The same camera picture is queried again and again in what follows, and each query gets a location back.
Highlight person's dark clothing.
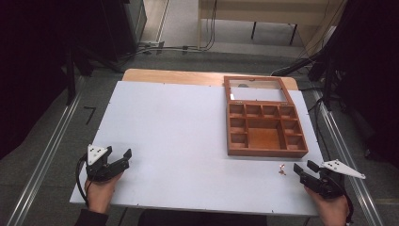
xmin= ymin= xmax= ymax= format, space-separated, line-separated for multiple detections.
xmin=136 ymin=209 xmax=268 ymax=226

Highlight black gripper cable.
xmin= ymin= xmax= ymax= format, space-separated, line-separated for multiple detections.
xmin=75 ymin=153 xmax=91 ymax=207
xmin=343 ymin=190 xmax=356 ymax=225

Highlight dark cabinet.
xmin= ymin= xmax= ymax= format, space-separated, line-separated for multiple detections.
xmin=100 ymin=0 xmax=148 ymax=62

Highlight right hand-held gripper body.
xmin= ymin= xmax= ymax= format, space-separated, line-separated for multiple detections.
xmin=305 ymin=158 xmax=367 ymax=200

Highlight person's left hand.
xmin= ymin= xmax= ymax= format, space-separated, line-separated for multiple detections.
xmin=84 ymin=171 xmax=124 ymax=215

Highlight wooden table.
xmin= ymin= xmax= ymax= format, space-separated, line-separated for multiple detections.
xmin=121 ymin=68 xmax=299 ymax=91

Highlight black curtain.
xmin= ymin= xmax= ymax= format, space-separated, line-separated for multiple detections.
xmin=0 ymin=0 xmax=78 ymax=159
xmin=309 ymin=0 xmax=399 ymax=169

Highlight grey floor cables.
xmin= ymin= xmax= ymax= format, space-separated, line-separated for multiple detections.
xmin=123 ymin=40 xmax=218 ymax=59

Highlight person's right hand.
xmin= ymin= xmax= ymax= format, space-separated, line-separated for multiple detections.
xmin=304 ymin=185 xmax=350 ymax=226

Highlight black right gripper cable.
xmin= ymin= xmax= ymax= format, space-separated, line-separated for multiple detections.
xmin=343 ymin=190 xmax=356 ymax=225

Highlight metal floor rail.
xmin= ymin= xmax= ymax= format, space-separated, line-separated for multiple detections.
xmin=6 ymin=74 xmax=87 ymax=226
xmin=312 ymin=89 xmax=378 ymax=226

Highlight black stand leg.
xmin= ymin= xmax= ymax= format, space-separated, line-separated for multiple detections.
xmin=64 ymin=43 xmax=77 ymax=106
xmin=323 ymin=56 xmax=334 ymax=111

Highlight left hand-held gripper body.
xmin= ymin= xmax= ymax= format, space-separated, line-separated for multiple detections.
xmin=85 ymin=143 xmax=119 ymax=184

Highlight beige background desk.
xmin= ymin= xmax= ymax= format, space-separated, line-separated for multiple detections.
xmin=197 ymin=0 xmax=348 ymax=51

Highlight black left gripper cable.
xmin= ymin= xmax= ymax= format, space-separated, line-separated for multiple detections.
xmin=75 ymin=153 xmax=91 ymax=207

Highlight wooden compartment box with lid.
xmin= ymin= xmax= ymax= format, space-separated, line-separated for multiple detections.
xmin=223 ymin=74 xmax=310 ymax=159

